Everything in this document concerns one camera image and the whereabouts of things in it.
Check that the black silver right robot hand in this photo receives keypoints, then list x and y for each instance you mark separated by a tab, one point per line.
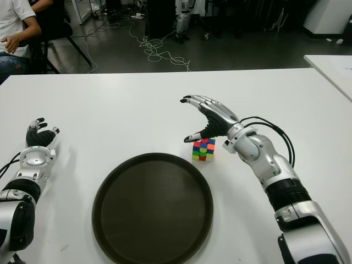
220	118

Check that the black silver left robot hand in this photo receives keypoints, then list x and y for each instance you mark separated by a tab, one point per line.
38	137

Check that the multicoloured Rubik's cube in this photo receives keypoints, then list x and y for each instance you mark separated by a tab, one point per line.
203	151

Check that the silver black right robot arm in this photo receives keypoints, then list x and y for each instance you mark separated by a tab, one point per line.
275	165

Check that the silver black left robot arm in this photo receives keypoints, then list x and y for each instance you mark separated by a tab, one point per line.
33	159

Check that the dark brown round plate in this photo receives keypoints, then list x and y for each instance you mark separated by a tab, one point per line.
151	209

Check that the silver humanoid robot legs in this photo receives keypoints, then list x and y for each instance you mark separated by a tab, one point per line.
182	19

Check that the black chair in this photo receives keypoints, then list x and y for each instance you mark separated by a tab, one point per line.
55	27

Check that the black floor cabinet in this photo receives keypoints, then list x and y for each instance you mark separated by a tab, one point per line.
160	16

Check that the white side table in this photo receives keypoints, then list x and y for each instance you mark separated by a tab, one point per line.
330	66

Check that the seated person white shirt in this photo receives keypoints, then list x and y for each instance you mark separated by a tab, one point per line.
11	16

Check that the white power strip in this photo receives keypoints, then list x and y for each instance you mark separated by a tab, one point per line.
137	16

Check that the small white floor object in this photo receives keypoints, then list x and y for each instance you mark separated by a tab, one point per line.
340	41

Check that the white cabinet black base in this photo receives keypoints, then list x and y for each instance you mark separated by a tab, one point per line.
327	16

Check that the white metal folding frame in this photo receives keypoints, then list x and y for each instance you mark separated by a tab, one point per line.
279	20

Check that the white frame display cabinet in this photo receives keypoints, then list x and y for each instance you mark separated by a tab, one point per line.
83	13

